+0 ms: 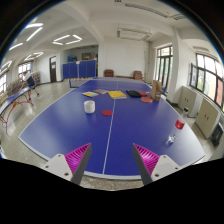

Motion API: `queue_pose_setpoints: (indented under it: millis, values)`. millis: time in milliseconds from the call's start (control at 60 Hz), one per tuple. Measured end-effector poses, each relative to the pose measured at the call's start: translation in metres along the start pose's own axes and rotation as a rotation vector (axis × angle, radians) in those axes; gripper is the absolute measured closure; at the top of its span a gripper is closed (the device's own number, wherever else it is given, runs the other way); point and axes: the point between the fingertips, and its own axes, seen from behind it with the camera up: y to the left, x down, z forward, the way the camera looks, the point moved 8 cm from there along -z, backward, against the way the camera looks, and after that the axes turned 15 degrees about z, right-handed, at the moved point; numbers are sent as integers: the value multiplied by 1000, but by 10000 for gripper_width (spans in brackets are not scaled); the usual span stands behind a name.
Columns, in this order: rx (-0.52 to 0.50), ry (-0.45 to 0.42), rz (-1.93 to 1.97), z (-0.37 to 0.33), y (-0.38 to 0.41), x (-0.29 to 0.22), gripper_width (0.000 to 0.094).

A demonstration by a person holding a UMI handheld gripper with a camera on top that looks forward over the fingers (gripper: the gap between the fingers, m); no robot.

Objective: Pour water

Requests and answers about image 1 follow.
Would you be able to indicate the small yellow and blue book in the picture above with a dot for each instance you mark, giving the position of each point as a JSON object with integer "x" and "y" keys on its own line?
{"x": 90, "y": 94}

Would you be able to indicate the wooden shelf unit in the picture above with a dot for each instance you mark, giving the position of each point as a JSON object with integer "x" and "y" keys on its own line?
{"x": 14, "y": 87}

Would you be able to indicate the person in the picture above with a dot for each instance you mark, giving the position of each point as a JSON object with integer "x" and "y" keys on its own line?
{"x": 30, "y": 81}

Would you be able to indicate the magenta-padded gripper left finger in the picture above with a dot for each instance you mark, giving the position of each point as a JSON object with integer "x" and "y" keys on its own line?
{"x": 77, "y": 156}

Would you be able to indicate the blue table with red legs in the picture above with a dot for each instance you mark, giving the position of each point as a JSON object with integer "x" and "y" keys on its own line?
{"x": 13, "y": 98}

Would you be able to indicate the brown armchair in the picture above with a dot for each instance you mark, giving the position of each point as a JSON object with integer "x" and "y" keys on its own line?
{"x": 108, "y": 73}
{"x": 138, "y": 75}

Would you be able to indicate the ceiling air conditioner unit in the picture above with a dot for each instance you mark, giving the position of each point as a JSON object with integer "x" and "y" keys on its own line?
{"x": 133, "y": 34}

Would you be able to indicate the cream cabinet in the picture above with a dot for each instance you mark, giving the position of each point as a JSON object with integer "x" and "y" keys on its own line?
{"x": 206, "y": 117}
{"x": 188, "y": 101}

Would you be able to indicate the black bin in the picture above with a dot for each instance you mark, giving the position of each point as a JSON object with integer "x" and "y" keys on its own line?
{"x": 217, "y": 134}

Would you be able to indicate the brown cardboard box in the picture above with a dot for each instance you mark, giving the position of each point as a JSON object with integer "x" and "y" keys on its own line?
{"x": 156, "y": 90}

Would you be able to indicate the large yellow book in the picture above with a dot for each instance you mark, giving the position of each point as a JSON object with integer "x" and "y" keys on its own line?
{"x": 117, "y": 94}

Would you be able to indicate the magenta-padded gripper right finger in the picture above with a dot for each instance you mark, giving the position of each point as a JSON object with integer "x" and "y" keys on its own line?
{"x": 146, "y": 157}

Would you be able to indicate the wide dark-framed window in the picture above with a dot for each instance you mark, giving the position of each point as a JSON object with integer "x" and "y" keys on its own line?
{"x": 209, "y": 78}

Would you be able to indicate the red table tennis paddle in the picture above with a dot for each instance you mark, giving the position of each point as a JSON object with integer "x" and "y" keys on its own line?
{"x": 143, "y": 93}
{"x": 146, "y": 99}

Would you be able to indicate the pinkish grey notebook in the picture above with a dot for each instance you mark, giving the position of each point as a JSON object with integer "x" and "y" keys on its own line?
{"x": 100, "y": 91}

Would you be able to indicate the black pouch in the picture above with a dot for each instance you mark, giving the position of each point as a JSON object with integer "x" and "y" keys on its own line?
{"x": 133, "y": 93}

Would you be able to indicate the tall dark-framed window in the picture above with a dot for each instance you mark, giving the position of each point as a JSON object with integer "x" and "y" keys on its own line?
{"x": 165, "y": 66}

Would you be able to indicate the dark door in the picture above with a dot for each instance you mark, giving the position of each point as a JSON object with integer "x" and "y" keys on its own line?
{"x": 53, "y": 69}

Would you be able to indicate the clear bottle with red label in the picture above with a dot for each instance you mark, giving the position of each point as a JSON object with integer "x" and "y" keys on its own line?
{"x": 180, "y": 124}

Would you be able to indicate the flat round red coaster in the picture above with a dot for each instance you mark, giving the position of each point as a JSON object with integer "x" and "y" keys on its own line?
{"x": 107, "y": 113}

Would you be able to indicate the group of ceiling lights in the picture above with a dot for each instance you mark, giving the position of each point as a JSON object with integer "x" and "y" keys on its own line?
{"x": 66, "y": 39}

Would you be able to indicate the white mug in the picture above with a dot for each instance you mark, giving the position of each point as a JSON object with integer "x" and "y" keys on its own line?
{"x": 89, "y": 107}

